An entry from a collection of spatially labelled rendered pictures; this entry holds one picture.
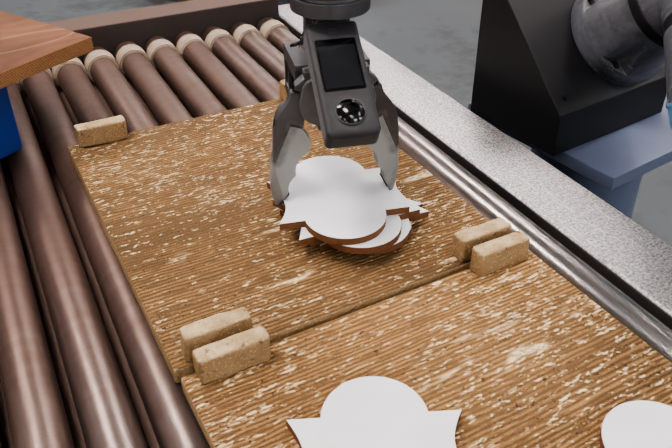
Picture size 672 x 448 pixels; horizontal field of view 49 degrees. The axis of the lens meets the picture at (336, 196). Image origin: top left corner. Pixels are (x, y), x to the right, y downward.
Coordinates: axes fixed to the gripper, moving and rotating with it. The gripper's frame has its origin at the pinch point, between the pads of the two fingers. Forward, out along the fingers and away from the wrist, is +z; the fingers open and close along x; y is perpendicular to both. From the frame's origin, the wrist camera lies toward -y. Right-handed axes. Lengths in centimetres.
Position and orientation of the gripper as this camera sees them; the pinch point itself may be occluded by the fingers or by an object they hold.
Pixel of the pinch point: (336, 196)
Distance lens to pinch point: 73.3
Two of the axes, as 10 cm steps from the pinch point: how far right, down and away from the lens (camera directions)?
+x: -9.7, 1.3, -1.9
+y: -2.3, -5.3, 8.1
